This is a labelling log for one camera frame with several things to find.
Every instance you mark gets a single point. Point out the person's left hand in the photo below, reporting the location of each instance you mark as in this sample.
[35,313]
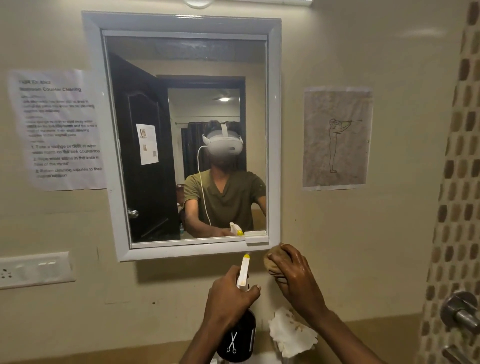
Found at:
[225,302]

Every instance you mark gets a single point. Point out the person's right hand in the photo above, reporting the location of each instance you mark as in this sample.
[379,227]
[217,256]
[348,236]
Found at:
[302,287]

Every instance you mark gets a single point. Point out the person's right thumb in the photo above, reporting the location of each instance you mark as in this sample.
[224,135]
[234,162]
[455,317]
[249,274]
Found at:
[282,282]

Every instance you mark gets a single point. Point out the person's left thumb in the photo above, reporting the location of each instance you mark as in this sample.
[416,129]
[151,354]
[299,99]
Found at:
[250,295]

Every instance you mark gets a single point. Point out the brown sponge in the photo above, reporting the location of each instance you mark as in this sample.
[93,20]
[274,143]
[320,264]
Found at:
[275,259]

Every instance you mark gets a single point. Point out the black spray bottle white nozzle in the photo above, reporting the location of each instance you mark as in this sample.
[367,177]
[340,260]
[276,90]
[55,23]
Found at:
[240,337]

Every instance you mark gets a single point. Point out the person's left forearm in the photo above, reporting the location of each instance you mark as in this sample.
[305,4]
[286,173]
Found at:
[200,345]

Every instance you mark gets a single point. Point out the person's right forearm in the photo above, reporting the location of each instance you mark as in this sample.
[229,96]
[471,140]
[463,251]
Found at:
[347,337]

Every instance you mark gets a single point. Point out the white crumpled cloth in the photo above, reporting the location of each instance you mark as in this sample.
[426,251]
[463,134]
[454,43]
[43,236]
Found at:
[292,333]

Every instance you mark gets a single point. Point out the paper sheet with figure drawing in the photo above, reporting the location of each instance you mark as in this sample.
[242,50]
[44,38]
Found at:
[337,138]

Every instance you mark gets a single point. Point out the chrome tap spout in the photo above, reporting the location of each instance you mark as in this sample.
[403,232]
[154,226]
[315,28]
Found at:
[455,355]

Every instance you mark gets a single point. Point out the printed instruction paper sheet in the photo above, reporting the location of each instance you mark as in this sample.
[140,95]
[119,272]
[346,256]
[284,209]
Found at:
[60,129]

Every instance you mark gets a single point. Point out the round white ceiling light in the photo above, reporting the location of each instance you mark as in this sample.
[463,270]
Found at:
[198,3]

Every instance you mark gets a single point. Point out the white framed wall mirror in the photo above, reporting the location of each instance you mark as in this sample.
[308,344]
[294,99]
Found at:
[180,135]

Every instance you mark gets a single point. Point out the chrome wall tap valve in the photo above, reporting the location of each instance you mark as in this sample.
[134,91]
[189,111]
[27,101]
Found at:
[460,309]

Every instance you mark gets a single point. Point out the white wall switch board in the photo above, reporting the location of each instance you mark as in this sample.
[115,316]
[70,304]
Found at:
[35,270]

